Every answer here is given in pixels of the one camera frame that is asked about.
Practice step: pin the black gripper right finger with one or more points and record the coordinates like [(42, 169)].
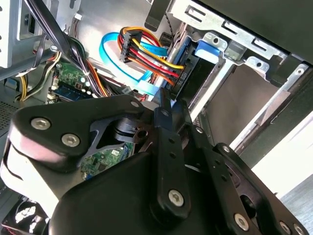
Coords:
[(232, 183)]

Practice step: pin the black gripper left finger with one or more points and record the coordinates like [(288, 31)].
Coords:
[(49, 137)]

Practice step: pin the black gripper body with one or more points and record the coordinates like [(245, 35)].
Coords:
[(110, 208)]

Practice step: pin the hard disk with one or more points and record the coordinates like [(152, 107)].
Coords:
[(206, 50)]

